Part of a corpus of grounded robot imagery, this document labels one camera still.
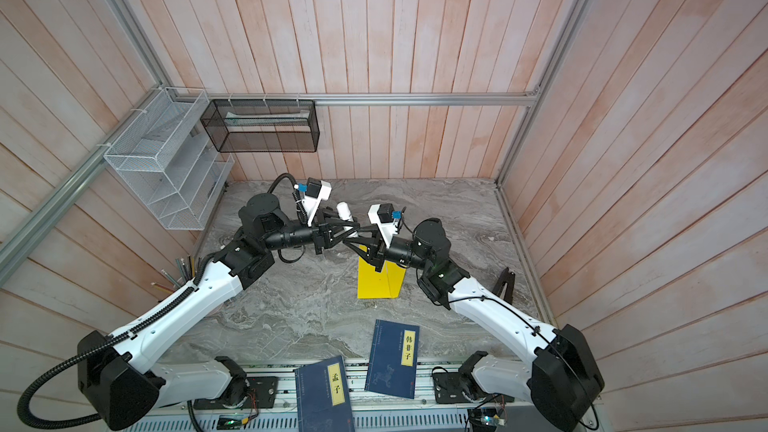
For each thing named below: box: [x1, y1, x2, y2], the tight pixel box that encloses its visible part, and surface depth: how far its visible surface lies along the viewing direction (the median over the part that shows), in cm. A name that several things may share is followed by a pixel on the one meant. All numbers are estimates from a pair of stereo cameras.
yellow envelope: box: [357, 245, 407, 299], surface depth 94 cm
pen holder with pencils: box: [150, 256, 201, 295], surface depth 83 cm
